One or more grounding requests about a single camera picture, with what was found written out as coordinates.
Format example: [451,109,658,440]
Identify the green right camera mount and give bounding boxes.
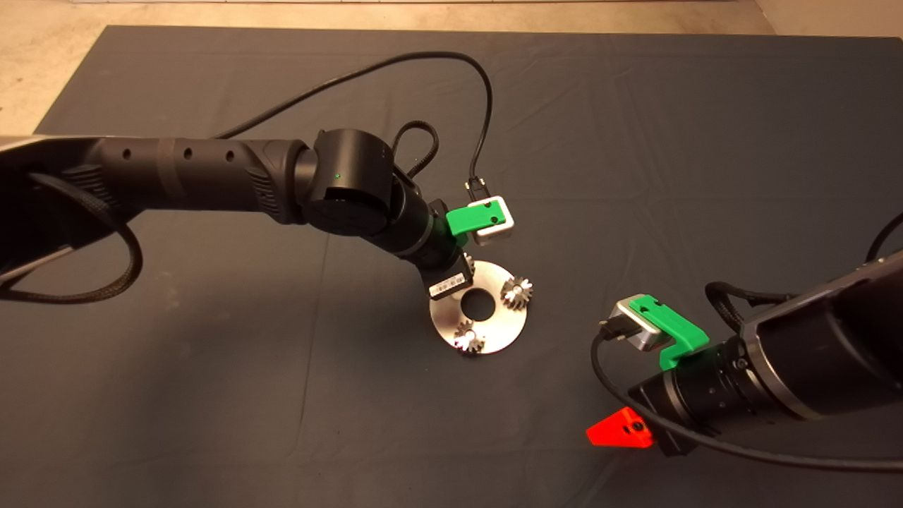
[630,296,710,371]

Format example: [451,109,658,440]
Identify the silver camera box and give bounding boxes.
[610,295,667,351]
[469,196,516,246]

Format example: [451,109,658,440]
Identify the smooth black cable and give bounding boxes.
[214,51,493,203]

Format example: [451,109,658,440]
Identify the braided black cable loop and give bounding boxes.
[705,281,801,332]

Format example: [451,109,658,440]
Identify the round metal carrier plate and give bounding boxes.
[429,260,528,355]

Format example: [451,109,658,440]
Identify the dark grey table cloth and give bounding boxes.
[0,25,903,508]

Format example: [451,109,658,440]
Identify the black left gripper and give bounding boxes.
[402,199,475,302]

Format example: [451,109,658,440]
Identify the silver left camera box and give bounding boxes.
[469,196,516,246]

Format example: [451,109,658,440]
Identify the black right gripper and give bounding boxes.
[586,339,773,457]

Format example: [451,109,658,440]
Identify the green left camera mount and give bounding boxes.
[446,200,505,239]

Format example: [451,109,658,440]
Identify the thick braided black arm cable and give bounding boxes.
[0,173,144,304]

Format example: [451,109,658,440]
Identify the silver right camera box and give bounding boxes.
[610,295,667,351]

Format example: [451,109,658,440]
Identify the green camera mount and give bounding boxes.
[446,200,505,239]
[630,296,710,371]

